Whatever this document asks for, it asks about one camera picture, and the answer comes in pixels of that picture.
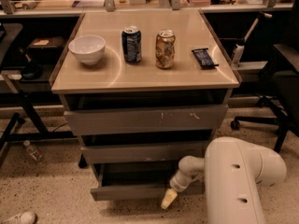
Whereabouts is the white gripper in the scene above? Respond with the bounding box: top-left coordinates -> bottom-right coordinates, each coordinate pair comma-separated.
161,171 -> 193,209

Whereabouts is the grey bottom drawer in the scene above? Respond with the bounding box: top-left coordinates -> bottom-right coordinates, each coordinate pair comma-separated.
89,161 -> 206,203

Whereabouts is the grey drawer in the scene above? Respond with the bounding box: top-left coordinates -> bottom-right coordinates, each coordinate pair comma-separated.
64,105 -> 228,135
81,140 -> 209,164
89,161 -> 206,203

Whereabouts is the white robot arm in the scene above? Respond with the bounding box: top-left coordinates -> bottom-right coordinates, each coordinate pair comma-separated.
161,137 -> 287,224

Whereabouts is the grey top drawer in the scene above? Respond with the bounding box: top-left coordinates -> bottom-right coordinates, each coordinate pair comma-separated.
64,105 -> 228,135

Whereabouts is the grey middle drawer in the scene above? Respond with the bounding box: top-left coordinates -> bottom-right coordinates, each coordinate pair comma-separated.
81,140 -> 209,164

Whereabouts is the grey drawer cabinet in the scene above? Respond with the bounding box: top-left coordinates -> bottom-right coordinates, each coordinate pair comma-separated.
49,8 -> 242,173

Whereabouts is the plastic water bottle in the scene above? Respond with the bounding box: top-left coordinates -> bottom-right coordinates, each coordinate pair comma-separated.
23,140 -> 43,161

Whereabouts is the black office chair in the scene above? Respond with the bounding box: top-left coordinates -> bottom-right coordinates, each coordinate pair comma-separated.
231,0 -> 299,153

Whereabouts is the dark blue snack bar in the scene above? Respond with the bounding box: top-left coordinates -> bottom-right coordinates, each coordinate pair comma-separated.
192,49 -> 218,69

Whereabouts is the white shoe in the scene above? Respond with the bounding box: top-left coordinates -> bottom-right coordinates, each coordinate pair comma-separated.
0,211 -> 36,224

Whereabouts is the orange soda can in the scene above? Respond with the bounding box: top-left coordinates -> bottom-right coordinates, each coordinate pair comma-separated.
155,30 -> 176,69

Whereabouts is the white handheld tool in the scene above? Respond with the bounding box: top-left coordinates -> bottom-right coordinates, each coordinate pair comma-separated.
231,12 -> 272,65

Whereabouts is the blue soda can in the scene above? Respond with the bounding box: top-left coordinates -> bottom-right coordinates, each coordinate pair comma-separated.
121,25 -> 141,63

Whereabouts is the white ceramic bowl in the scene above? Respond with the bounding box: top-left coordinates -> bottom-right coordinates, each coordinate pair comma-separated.
68,35 -> 106,65

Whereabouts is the black joystick device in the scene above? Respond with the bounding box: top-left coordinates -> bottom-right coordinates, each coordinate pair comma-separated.
19,48 -> 43,80

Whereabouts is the black box with label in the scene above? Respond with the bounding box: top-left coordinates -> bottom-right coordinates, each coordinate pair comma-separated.
27,36 -> 65,60

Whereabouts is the black desk frame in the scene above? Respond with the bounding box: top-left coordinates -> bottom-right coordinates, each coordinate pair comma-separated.
0,22 -> 78,168

